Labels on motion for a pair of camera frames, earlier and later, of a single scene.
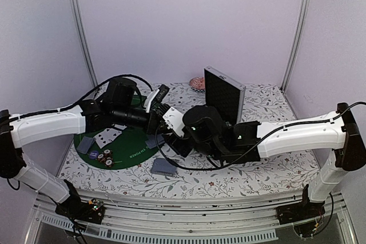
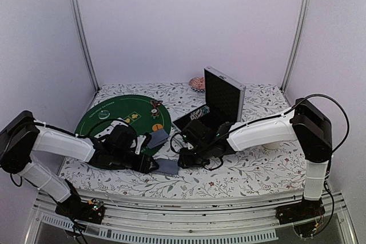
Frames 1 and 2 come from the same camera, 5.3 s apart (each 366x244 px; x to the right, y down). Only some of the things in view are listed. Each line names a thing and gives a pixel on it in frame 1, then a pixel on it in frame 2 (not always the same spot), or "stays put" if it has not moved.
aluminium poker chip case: (224, 93) stays put
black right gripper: (180, 150) -> (186, 161)
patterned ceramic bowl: (198, 84) stays put
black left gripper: (152, 127) -> (143, 166)
